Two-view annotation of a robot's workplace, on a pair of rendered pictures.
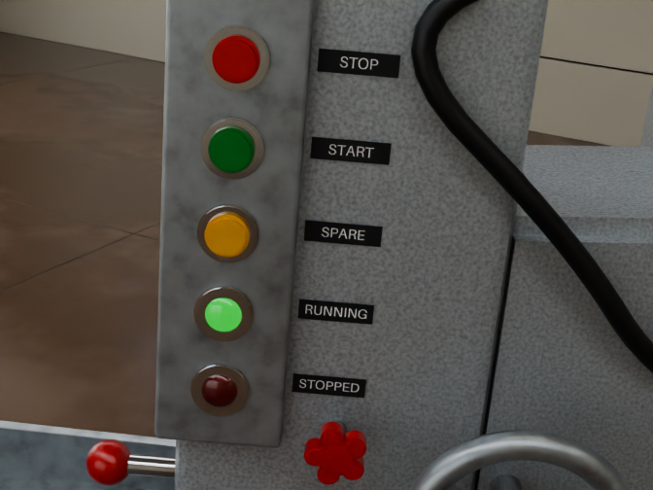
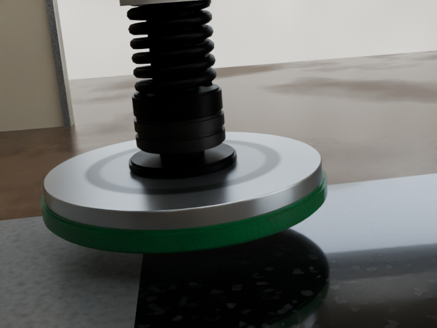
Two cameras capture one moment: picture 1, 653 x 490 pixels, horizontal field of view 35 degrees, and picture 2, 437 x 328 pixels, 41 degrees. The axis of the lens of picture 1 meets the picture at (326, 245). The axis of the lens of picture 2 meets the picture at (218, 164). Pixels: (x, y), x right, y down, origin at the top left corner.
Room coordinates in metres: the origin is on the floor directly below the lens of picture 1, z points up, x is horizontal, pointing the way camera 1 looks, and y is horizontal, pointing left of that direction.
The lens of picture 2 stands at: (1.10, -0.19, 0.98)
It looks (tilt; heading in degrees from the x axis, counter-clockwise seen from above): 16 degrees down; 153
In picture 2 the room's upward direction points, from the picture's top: 4 degrees counter-clockwise
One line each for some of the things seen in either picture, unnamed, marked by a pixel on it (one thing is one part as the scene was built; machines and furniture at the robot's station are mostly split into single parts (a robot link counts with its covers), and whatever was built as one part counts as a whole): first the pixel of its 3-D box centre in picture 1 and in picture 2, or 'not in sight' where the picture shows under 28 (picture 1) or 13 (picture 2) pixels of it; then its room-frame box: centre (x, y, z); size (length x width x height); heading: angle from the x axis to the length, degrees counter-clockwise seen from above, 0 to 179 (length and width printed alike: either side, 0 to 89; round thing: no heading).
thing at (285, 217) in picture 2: not in sight; (184, 174); (0.70, -0.01, 0.85); 0.22 x 0.22 x 0.04
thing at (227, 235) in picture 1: (227, 234); not in sight; (0.57, 0.06, 1.35); 0.03 x 0.01 x 0.03; 90
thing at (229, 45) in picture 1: (236, 58); not in sight; (0.57, 0.06, 1.45); 0.03 x 0.01 x 0.03; 90
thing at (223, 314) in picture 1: (223, 313); not in sight; (0.57, 0.06, 1.30); 0.02 x 0.01 x 0.02; 90
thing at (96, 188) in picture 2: not in sight; (184, 170); (0.70, -0.01, 0.86); 0.21 x 0.21 x 0.01
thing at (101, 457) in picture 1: (140, 465); not in sight; (0.62, 0.12, 1.15); 0.08 x 0.03 x 0.03; 90
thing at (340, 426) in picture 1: (334, 441); not in sight; (0.57, -0.02, 1.22); 0.04 x 0.04 x 0.04; 0
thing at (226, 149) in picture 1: (231, 149); not in sight; (0.57, 0.06, 1.40); 0.03 x 0.01 x 0.03; 90
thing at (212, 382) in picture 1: (220, 389); not in sight; (0.57, 0.06, 1.25); 0.02 x 0.01 x 0.02; 90
